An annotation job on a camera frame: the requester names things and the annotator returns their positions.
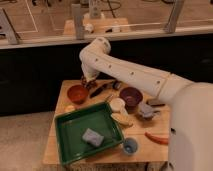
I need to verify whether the green plastic tray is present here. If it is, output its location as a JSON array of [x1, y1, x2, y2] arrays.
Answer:
[[55, 102, 124, 165]]

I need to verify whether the beige bread piece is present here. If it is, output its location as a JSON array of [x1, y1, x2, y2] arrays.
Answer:
[[111, 113, 133, 126]]

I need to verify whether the blue cup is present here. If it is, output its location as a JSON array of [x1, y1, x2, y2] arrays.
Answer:
[[123, 137, 138, 155]]

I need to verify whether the small metal can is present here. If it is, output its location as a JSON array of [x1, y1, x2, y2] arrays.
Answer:
[[113, 80, 122, 90]]

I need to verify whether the right grey metal post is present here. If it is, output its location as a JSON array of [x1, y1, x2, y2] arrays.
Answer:
[[164, 0, 185, 33]]

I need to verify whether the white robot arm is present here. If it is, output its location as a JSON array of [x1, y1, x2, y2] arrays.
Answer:
[[80, 37, 213, 171]]

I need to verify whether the red-brown bowl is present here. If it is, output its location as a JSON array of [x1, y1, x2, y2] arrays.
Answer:
[[67, 85, 89, 104]]

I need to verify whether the dark maroon bowl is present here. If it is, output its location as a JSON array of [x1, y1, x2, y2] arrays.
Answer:
[[119, 87, 143, 108]]

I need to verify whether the grey crumpled cloth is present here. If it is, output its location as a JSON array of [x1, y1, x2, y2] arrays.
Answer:
[[138, 102, 160, 120]]

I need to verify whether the grey metal post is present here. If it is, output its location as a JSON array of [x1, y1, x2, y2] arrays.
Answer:
[[0, 8, 19, 45], [164, 0, 185, 33], [71, 4, 84, 40]]

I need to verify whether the white cup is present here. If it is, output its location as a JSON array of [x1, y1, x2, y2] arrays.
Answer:
[[110, 98, 125, 113]]

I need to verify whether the orange carrot toy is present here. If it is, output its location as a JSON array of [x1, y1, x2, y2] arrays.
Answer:
[[145, 132, 168, 145]]

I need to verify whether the black knife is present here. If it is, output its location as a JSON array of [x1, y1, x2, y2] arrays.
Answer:
[[90, 83, 113, 98]]

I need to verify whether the grey sponge block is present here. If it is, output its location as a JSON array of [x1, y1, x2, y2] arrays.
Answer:
[[82, 128, 104, 147]]

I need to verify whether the left grey metal post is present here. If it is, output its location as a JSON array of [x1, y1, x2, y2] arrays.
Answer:
[[0, 8, 19, 45]]

